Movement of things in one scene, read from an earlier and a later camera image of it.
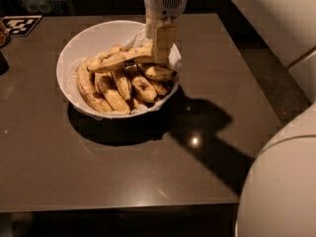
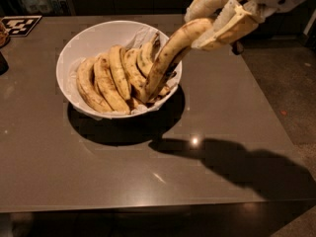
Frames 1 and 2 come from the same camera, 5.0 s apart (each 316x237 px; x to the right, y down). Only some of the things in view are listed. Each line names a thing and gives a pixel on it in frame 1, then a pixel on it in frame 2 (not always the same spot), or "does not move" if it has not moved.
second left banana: [113, 93] does not move
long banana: [119, 55] -> [183, 39]
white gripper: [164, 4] -> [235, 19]
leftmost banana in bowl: [89, 89] does not move
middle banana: [122, 83] does not move
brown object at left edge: [4, 36] does not move
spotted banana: [143, 90] -> [133, 71]
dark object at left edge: [4, 65] does not move
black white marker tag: [20, 26] does not move
